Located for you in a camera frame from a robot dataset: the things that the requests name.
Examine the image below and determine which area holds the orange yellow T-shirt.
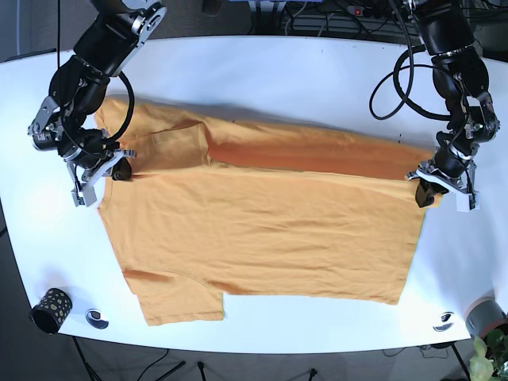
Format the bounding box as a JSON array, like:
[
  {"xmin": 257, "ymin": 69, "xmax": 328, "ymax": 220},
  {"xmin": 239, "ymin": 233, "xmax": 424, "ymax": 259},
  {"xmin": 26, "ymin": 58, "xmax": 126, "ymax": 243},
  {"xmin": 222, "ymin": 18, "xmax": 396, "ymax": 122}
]
[{"xmin": 98, "ymin": 103, "xmax": 430, "ymax": 325}]

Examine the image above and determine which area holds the black gold-dotted cup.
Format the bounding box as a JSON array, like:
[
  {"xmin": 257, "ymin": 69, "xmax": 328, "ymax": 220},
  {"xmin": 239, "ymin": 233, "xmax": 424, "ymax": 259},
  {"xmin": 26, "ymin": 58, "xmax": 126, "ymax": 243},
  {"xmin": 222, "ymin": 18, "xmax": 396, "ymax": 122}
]
[{"xmin": 29, "ymin": 288, "xmax": 73, "ymax": 335}]

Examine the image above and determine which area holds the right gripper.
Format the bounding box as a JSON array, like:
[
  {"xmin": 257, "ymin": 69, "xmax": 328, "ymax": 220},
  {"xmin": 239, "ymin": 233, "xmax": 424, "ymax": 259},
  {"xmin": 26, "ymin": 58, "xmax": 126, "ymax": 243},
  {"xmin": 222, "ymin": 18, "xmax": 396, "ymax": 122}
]
[{"xmin": 67, "ymin": 149, "xmax": 136, "ymax": 207}]

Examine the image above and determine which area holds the grey plant pot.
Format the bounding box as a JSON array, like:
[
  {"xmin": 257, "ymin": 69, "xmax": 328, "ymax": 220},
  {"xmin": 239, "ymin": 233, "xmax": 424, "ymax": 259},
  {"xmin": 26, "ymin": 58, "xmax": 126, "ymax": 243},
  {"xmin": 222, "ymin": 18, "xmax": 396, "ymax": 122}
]
[{"xmin": 465, "ymin": 297, "xmax": 507, "ymax": 339}]

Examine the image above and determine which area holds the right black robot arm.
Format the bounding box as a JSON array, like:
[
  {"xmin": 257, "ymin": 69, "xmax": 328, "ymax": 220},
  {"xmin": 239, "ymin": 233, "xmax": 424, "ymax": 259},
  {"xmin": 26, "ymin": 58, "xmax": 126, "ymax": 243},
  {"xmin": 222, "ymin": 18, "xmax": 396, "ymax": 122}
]
[{"xmin": 28, "ymin": 1, "xmax": 167, "ymax": 206}]

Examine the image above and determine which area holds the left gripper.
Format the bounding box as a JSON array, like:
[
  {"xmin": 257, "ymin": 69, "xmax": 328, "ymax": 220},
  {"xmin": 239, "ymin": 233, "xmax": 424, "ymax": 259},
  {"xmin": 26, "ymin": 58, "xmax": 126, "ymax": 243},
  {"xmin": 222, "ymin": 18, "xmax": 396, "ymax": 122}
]
[{"xmin": 406, "ymin": 160, "xmax": 479, "ymax": 212}]

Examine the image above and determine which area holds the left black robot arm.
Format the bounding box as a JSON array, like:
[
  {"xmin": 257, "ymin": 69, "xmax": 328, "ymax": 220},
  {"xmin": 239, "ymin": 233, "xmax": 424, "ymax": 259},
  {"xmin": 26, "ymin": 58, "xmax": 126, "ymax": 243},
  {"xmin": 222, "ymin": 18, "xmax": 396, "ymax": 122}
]
[{"xmin": 384, "ymin": 1, "xmax": 500, "ymax": 212}]

